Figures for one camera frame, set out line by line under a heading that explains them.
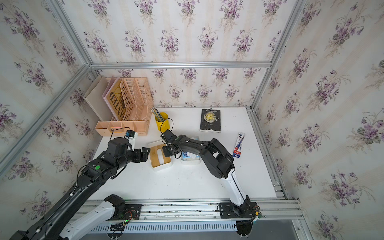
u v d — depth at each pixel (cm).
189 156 85
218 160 53
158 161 91
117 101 97
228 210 75
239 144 96
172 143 72
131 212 73
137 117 108
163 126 102
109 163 53
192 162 88
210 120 111
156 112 97
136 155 65
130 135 64
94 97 87
